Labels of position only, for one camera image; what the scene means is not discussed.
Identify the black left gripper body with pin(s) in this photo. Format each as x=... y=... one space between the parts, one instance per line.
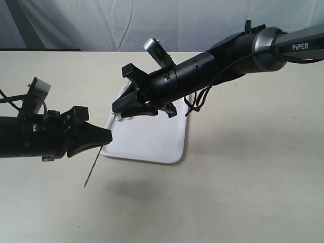
x=50 y=138

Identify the grey wrinkled backdrop cloth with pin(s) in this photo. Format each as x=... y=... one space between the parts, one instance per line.
x=124 y=26

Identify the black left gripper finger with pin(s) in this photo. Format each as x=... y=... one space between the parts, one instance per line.
x=91 y=134
x=74 y=150

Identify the white rectangular plastic tray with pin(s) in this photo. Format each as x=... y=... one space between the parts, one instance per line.
x=155 y=139

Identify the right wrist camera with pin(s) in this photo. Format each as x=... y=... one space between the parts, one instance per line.
x=157 y=52

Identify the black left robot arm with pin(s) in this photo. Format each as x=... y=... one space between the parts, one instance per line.
x=11 y=137

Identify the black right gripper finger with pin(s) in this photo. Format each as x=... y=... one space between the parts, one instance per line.
x=134 y=108
x=130 y=93

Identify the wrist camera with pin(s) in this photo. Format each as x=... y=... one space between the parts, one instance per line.
x=36 y=95
x=157 y=52

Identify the thin metal skewer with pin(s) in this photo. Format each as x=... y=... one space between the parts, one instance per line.
x=93 y=165

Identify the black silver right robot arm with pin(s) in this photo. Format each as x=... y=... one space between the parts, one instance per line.
x=254 y=50

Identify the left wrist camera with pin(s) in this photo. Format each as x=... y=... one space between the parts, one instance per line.
x=36 y=95

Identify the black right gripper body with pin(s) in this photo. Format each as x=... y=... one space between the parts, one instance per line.
x=154 y=89

